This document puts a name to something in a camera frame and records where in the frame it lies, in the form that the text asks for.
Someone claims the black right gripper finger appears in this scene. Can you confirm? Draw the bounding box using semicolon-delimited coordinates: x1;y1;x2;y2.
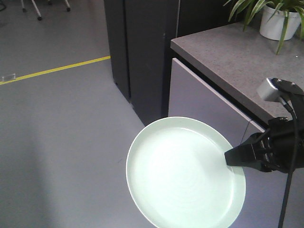
224;133;266;168

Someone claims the grey kitchen cabinet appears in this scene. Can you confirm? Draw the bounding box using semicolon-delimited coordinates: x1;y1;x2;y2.
168;57;304;228

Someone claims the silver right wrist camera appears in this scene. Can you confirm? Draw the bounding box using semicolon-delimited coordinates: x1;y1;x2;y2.
256;77;281;102

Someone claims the light green round plate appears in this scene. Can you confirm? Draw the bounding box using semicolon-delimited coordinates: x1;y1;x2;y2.
126;117;246;228

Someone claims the green leafy plant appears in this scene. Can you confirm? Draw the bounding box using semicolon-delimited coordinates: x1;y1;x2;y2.
224;0;304;55

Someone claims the dark tall cabinet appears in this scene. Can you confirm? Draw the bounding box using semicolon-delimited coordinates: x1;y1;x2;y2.
104;0;234;125

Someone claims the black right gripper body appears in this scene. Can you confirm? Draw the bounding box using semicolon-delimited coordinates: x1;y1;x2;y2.
265;117;304;173

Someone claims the white plant pot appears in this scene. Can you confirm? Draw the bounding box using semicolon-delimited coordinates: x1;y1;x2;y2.
259;6;301;41

